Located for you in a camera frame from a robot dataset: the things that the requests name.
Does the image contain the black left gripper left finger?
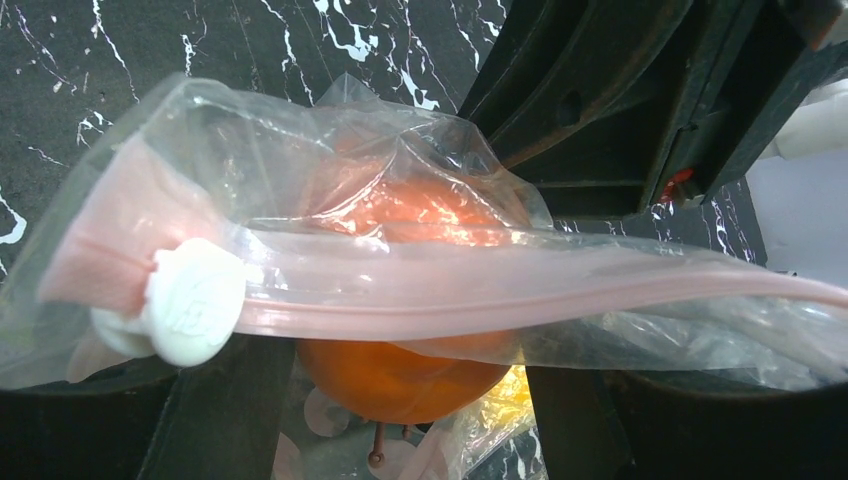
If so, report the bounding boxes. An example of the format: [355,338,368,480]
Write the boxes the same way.
[1,335,295,479]

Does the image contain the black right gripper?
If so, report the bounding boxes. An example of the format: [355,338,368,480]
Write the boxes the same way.
[459,0,847,219]

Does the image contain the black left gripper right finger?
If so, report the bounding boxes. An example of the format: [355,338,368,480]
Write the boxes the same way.
[527,367,847,479]

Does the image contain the orange fake fruit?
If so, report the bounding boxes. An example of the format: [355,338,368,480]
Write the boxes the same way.
[294,175,531,427]

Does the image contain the clear zip top bag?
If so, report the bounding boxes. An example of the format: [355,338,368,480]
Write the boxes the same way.
[1,75,847,479]

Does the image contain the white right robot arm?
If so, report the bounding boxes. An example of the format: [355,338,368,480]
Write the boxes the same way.
[459,0,847,219]

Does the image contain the yellow fake fruit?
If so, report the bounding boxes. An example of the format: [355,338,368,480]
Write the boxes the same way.
[465,366,536,456]

